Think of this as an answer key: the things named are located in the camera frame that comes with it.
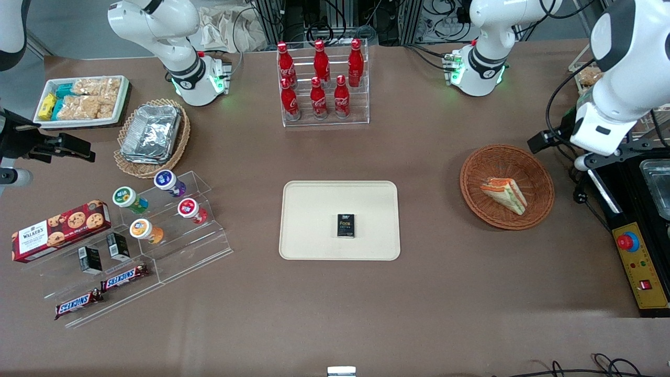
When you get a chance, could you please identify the black appliance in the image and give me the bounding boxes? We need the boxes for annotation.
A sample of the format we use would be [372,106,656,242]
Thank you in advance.
[585,148,670,318]

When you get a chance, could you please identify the purple lid cup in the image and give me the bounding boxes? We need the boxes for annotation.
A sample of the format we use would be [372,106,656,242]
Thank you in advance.
[153,170,187,198]

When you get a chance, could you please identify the beige rectangular tray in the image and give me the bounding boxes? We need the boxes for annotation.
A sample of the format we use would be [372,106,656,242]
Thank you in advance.
[278,181,401,261]

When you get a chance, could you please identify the clear rice cracker pack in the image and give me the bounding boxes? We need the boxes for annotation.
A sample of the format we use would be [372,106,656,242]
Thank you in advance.
[58,95,101,121]
[72,77,122,98]
[97,94,118,119]

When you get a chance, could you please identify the red Walkers cookie box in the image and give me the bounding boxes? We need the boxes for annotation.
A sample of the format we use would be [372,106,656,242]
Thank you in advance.
[12,199,112,263]

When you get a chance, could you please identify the black base cable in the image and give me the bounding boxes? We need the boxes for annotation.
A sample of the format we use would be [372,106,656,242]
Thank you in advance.
[402,44,457,71]

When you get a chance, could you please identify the triangular sandwich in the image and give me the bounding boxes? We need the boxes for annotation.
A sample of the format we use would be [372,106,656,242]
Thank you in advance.
[480,178,528,216]

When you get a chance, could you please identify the steel container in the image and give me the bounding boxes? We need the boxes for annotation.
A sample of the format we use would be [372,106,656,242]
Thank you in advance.
[639,159,670,221]

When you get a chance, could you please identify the brown wicker basket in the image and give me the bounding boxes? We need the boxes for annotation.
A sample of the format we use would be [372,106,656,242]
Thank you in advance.
[460,145,555,231]

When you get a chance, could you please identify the black wrist connector block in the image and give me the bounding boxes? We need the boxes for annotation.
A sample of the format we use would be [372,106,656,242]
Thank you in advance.
[527,107,577,156]

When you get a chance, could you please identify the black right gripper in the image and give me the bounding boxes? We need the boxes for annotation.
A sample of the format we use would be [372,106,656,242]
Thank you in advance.
[0,109,96,164]

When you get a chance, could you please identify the black floor cable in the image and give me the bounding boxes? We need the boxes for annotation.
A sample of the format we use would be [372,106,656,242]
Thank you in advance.
[492,353,652,377]

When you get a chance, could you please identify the stack of foil trays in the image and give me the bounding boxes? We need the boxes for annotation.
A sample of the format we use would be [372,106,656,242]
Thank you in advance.
[120,104,182,165]

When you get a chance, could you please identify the black power cable with plug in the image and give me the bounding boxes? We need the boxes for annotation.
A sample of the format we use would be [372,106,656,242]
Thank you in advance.
[555,141,613,232]

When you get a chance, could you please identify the yellow snack packet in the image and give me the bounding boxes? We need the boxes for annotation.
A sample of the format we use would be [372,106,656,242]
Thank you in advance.
[38,93,57,121]

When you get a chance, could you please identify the clear acrylic bottle rack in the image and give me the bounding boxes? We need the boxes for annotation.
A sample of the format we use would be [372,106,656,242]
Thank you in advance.
[276,39,370,128]

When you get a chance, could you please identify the red cola bottle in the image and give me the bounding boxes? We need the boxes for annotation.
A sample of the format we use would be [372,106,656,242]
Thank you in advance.
[333,75,351,118]
[313,40,331,84]
[348,38,364,87]
[281,77,302,121]
[310,76,329,119]
[277,42,297,87]

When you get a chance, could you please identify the red lid cup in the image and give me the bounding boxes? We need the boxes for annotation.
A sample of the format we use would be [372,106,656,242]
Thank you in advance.
[177,197,208,225]

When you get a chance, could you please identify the green lid cup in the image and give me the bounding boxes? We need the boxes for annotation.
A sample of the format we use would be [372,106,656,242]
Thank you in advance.
[113,186,149,215]

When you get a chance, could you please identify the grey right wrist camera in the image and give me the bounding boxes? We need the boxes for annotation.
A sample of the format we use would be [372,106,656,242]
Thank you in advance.
[0,168,34,187]

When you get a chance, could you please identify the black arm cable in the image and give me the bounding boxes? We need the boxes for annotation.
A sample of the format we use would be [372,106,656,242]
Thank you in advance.
[544,59,597,138]

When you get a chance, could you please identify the white snack tray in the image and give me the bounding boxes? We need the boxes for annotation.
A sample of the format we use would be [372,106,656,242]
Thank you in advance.
[33,75,130,129]

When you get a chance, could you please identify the small black carton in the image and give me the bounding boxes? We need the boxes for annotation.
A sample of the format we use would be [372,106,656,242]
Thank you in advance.
[106,232,131,262]
[78,246,103,275]

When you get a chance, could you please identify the black equipment rack with cables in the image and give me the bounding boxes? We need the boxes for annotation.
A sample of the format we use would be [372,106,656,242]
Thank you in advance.
[250,0,474,47]

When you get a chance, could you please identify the clear acrylic stepped snack stand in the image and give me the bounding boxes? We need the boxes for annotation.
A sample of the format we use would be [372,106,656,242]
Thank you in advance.
[21,230,163,329]

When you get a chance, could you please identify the Snickers chocolate bar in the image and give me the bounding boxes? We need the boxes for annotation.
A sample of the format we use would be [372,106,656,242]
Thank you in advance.
[100,263,149,292]
[54,289,104,320]

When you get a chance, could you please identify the beige cloth bags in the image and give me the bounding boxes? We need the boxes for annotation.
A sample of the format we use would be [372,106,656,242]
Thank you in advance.
[195,4,269,53]

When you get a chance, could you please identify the clear acrylic stepped cup stand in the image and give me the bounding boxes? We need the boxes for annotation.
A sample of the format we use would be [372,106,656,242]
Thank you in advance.
[118,170,234,284]

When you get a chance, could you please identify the yellow emergency stop control box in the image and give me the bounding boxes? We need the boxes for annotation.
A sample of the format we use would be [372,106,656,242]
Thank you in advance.
[612,222,670,311]

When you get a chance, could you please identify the orange lid cup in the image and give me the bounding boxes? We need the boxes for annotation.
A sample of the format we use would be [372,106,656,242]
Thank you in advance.
[129,218,164,246]

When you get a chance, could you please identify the light wicker basket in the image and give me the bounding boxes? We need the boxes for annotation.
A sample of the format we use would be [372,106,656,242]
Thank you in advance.
[114,98,191,179]

